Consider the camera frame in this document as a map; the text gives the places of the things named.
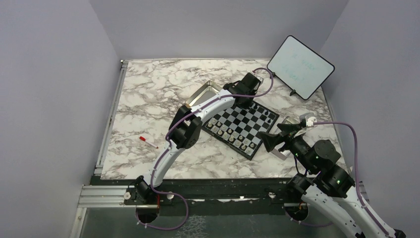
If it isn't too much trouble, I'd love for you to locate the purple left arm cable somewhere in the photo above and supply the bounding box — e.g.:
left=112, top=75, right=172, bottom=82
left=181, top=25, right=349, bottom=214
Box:
left=136, top=67, right=274, bottom=231

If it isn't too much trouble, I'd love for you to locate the small whiteboard on stand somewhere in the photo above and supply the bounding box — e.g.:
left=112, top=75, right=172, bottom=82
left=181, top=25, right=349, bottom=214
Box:
left=267, top=35, right=335, bottom=100

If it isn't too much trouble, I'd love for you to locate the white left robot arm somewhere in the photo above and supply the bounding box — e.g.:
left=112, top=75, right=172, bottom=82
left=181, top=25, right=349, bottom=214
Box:
left=134, top=73, right=262, bottom=204

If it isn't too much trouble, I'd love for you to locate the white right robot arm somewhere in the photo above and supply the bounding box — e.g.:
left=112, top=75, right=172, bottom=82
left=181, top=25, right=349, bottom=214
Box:
left=258, top=118, right=406, bottom=238

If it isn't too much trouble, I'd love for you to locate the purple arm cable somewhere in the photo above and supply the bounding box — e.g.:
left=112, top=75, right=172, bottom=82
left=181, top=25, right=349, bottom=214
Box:
left=136, top=67, right=274, bottom=231
left=285, top=121, right=394, bottom=238

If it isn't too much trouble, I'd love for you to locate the black and white chessboard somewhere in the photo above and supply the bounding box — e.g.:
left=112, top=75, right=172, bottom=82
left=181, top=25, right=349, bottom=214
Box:
left=202, top=102, right=279, bottom=160

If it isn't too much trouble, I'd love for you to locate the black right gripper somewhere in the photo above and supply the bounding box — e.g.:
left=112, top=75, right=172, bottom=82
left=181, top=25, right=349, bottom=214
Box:
left=259, top=122, right=316, bottom=173

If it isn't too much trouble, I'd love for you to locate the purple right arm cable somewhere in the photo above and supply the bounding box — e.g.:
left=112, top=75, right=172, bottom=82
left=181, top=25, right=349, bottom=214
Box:
left=285, top=121, right=394, bottom=238

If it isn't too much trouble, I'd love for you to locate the yellow metal tin box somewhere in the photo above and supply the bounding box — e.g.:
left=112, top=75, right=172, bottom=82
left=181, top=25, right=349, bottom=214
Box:
left=186, top=80, right=222, bottom=107

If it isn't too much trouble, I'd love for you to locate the aluminium frame rail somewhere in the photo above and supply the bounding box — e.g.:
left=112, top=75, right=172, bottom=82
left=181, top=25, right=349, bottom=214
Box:
left=93, top=60, right=129, bottom=176

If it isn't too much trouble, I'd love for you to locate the red and white marker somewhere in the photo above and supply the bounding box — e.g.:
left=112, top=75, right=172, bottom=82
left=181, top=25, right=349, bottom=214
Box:
left=139, top=136, right=158, bottom=149

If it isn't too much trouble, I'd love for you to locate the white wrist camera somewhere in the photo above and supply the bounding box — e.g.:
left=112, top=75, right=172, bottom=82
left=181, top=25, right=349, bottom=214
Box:
left=299, top=113, right=317, bottom=129

